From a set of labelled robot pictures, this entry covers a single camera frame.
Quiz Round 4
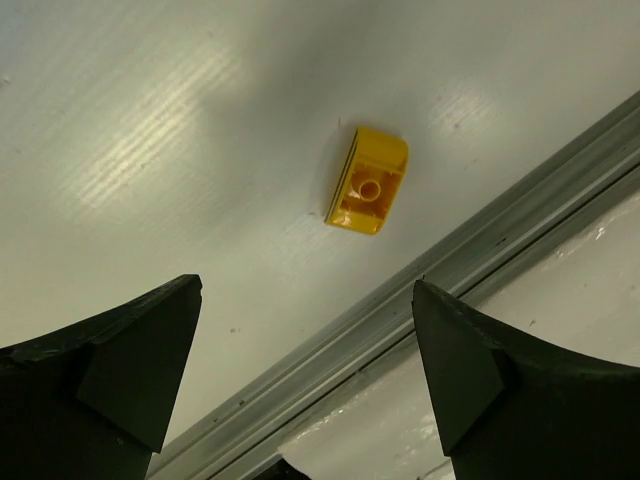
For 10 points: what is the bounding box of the yellow lego brick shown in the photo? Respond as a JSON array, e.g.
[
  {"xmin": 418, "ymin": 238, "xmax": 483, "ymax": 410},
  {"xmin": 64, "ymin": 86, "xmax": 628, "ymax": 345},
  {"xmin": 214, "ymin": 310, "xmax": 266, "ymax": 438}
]
[{"xmin": 325, "ymin": 126, "xmax": 409, "ymax": 235}]

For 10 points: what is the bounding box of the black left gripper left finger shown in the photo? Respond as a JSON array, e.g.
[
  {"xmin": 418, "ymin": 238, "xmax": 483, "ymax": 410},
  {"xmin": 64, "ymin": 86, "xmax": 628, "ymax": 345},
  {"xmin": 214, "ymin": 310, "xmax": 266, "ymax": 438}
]
[{"xmin": 1, "ymin": 274, "xmax": 202, "ymax": 479}]

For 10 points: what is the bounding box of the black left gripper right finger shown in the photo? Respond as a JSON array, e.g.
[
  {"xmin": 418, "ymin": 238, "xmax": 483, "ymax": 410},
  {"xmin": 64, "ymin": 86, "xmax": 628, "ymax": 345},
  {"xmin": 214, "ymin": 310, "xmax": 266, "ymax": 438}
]
[{"xmin": 412, "ymin": 281, "xmax": 639, "ymax": 479}]

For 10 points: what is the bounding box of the aluminium frame rail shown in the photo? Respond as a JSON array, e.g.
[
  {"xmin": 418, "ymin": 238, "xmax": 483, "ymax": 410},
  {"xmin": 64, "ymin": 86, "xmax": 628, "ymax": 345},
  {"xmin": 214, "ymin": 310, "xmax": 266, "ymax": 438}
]
[{"xmin": 148, "ymin": 96, "xmax": 639, "ymax": 479}]

